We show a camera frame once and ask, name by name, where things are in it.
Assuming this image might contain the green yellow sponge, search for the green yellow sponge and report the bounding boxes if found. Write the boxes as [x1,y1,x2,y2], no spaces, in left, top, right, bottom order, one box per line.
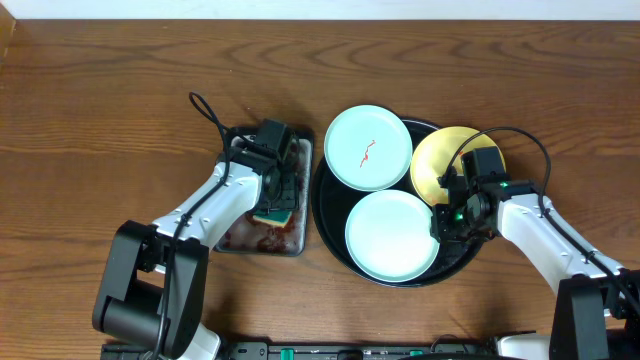
[252,210,292,228]

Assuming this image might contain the yellow plate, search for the yellow plate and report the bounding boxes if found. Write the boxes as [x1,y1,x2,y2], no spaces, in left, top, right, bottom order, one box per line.
[410,126,478,206]

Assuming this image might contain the light blue plate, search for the light blue plate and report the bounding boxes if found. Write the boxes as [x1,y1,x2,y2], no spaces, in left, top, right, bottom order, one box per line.
[344,190,440,283]
[324,105,413,192]

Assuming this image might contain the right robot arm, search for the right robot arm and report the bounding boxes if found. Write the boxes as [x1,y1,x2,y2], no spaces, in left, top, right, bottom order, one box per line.
[432,168,639,359]

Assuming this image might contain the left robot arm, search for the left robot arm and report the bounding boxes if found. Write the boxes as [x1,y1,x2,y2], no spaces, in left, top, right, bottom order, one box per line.
[92,140,312,359]

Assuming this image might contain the round black tray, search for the round black tray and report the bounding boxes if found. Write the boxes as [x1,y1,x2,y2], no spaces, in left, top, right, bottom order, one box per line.
[310,116,489,289]

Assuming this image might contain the rectangular metal baking tray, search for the rectangular metal baking tray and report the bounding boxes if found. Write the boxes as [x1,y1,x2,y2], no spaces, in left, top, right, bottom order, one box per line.
[214,128,314,256]

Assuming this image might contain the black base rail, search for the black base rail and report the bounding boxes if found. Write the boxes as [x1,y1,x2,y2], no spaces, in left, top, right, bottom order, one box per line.
[99,332,556,360]

